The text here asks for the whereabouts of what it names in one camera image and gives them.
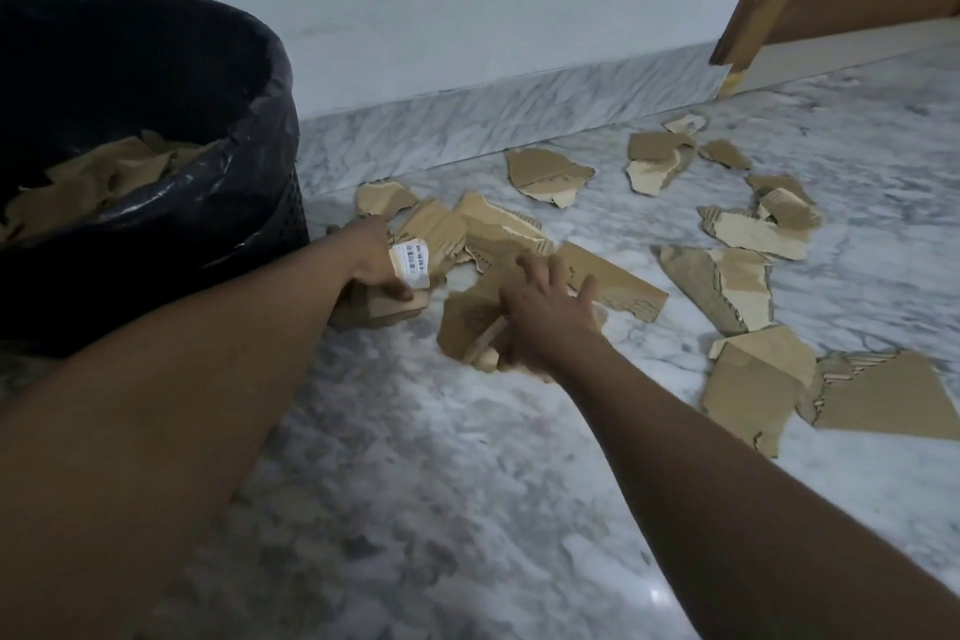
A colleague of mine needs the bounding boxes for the person's left hand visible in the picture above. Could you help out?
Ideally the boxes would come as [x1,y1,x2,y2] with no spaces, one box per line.
[328,215,416,303]

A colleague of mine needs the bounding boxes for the person's right forearm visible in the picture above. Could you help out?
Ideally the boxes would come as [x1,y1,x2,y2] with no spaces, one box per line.
[551,334,960,640]

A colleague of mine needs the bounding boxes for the person's left forearm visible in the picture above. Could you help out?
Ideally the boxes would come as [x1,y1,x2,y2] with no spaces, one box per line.
[0,233,355,640]

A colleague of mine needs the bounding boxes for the black mesh waste bin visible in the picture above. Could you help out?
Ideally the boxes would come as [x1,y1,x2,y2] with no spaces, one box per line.
[0,0,312,361]

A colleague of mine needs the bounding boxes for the small cardboard scrap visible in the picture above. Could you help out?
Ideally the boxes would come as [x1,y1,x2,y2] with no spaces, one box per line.
[459,315,513,373]

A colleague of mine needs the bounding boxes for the scattered torn cardboard pieces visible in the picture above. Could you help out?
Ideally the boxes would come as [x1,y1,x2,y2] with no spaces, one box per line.
[355,110,960,458]

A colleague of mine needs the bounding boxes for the grey marble skirting board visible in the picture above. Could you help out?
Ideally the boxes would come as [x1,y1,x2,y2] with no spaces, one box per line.
[296,41,733,198]

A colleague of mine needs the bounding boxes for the cardboard scrap with white label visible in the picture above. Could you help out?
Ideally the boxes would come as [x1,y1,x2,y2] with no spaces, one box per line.
[330,236,435,332]

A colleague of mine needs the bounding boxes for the black plastic bin liner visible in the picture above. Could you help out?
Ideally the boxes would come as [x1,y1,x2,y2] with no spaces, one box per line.
[0,0,303,266]

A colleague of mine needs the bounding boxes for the person's right hand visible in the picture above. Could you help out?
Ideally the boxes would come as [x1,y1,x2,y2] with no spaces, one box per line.
[498,253,607,377]

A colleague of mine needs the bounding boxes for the heap of discarded cardboard bits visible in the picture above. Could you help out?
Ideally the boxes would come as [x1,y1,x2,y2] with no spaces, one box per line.
[0,129,207,245]

